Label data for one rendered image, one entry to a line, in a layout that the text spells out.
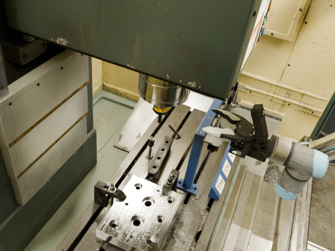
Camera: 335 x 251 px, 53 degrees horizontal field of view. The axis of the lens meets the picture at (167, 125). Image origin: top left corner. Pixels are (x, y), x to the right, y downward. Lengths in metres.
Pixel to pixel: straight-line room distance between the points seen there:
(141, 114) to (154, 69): 1.30
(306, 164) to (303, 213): 0.79
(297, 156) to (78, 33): 0.68
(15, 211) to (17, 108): 0.49
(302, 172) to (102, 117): 1.59
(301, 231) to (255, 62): 0.94
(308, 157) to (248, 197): 0.83
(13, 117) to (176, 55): 0.60
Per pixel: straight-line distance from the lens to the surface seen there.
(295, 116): 2.16
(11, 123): 1.17
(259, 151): 1.03
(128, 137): 2.07
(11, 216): 1.48
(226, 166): 1.60
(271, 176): 2.07
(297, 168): 1.02
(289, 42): 1.94
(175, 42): 0.79
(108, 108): 2.41
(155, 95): 0.94
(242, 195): 1.79
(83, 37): 0.91
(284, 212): 1.91
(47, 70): 1.24
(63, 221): 1.74
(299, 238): 1.67
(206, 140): 1.29
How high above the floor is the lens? 2.05
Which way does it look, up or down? 39 degrees down
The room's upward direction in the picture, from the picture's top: 9 degrees clockwise
